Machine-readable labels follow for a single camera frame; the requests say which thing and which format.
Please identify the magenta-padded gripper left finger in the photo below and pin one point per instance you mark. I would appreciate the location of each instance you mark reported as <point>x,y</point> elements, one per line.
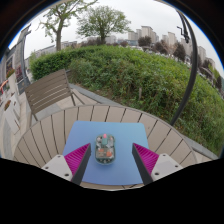
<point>77,159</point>

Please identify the dark sign pillar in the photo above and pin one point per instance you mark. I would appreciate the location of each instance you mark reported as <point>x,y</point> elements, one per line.
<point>22,56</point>

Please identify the brown slatted chair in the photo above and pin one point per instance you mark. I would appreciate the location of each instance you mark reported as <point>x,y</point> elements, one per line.
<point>48,91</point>

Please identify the group of apartment buildings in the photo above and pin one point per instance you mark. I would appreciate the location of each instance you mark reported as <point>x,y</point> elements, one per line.
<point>146,31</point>

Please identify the sparse-leaved tree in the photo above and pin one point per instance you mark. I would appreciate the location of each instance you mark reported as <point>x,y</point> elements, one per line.
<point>59,35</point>

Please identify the black curved umbrella pole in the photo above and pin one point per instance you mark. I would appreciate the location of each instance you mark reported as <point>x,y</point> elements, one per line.
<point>193,66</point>

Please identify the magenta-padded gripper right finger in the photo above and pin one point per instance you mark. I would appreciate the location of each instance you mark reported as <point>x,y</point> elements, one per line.
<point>146,159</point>

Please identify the transparent teal computer mouse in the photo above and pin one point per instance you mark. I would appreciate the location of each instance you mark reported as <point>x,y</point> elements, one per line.
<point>105,151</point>

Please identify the round leafy tree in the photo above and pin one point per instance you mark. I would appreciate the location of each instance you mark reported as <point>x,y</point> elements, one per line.
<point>101,20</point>

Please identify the white planter box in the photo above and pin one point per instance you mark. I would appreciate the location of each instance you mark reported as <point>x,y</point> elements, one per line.
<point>11,118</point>

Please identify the blue mouse pad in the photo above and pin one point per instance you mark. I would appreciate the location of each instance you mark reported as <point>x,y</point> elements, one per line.
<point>123,143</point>

